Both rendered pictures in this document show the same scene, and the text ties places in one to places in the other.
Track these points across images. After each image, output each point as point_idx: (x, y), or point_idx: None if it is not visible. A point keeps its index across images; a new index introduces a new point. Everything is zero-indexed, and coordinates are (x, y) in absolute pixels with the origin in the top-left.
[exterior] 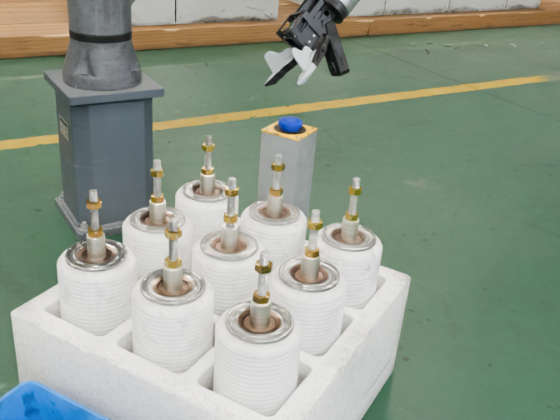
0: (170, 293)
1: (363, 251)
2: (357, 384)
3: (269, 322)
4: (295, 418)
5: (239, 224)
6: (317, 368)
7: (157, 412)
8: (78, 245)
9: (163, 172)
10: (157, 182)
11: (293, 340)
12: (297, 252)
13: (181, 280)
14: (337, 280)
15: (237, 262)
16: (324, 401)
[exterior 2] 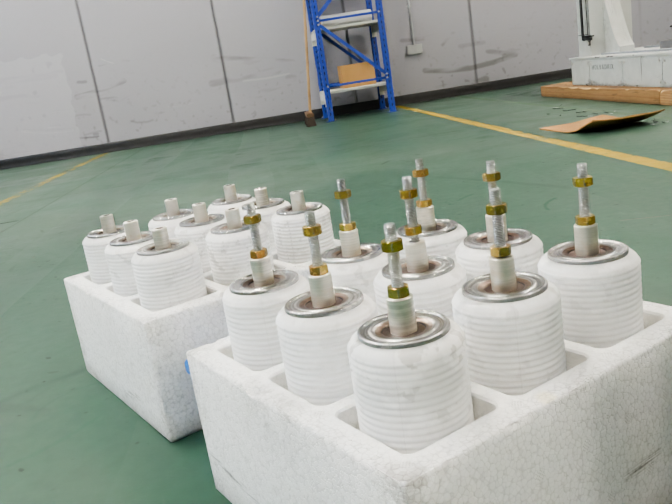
0: (341, 254)
1: (357, 337)
2: (292, 485)
3: (257, 284)
4: (203, 358)
5: (622, 342)
6: (252, 373)
7: None
8: (446, 221)
9: (491, 178)
10: (488, 188)
11: (227, 297)
12: (468, 352)
13: (343, 246)
14: (293, 312)
15: (379, 274)
16: (228, 395)
